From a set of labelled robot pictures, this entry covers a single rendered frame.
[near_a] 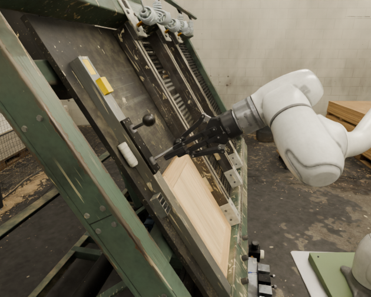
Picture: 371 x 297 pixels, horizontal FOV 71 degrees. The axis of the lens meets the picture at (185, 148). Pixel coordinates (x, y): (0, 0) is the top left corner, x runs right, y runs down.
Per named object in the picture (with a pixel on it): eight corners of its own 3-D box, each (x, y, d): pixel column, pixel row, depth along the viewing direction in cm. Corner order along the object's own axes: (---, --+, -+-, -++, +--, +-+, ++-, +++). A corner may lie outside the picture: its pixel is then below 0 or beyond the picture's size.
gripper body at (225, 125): (229, 109, 66) (198, 126, 70) (245, 138, 68) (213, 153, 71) (231, 104, 73) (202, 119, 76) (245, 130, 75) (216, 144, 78)
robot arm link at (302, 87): (245, 85, 68) (259, 120, 60) (304, 52, 63) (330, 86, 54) (258, 109, 76) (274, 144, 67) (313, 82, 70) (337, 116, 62)
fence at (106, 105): (220, 299, 96) (230, 296, 94) (68, 63, 78) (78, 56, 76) (221, 287, 100) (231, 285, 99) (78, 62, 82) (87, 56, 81)
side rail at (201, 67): (232, 143, 269) (241, 138, 266) (178, 45, 248) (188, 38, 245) (232, 141, 277) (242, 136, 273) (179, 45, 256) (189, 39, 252)
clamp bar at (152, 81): (227, 229, 133) (272, 214, 125) (95, 7, 110) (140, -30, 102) (228, 218, 142) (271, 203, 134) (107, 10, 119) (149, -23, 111)
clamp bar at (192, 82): (234, 170, 199) (264, 158, 191) (152, 24, 176) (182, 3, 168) (234, 165, 208) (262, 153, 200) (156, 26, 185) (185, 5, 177)
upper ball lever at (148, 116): (129, 138, 83) (151, 126, 73) (122, 127, 82) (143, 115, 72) (138, 132, 86) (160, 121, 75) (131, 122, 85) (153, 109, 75)
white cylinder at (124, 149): (115, 147, 80) (129, 169, 81) (122, 143, 79) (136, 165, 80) (119, 144, 83) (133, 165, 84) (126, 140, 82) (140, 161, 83)
